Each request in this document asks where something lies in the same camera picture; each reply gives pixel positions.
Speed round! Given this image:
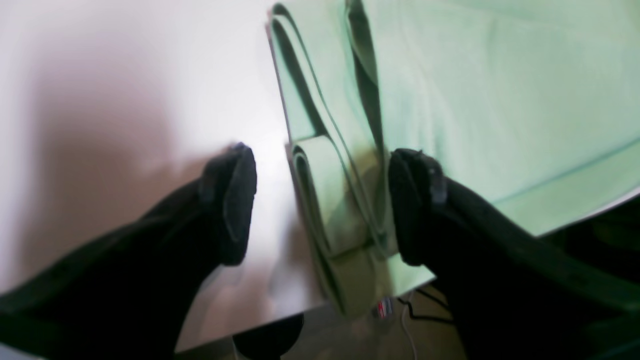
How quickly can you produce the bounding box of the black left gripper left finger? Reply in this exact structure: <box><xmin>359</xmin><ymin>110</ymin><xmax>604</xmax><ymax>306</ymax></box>
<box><xmin>0</xmin><ymin>143</ymin><xmax>258</xmax><ymax>360</ymax></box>

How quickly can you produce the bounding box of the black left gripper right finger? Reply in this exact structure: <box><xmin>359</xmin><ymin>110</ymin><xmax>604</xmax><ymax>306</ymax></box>
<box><xmin>387</xmin><ymin>148</ymin><xmax>640</xmax><ymax>360</ymax></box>

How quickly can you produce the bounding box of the light green T-shirt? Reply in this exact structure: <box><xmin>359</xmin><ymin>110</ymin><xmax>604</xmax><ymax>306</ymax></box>
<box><xmin>269</xmin><ymin>0</ymin><xmax>640</xmax><ymax>318</ymax></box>

